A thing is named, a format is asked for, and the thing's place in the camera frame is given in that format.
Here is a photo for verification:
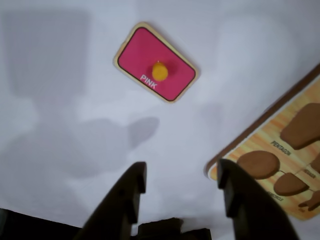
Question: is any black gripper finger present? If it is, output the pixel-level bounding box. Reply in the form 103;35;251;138
216;158;300;240
74;161;148;240

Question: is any pink rectangle piece yellow pin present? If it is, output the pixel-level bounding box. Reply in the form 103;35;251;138
112;21;201;103

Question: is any wooden shape puzzle board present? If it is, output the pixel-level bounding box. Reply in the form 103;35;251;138
206;63;320;222

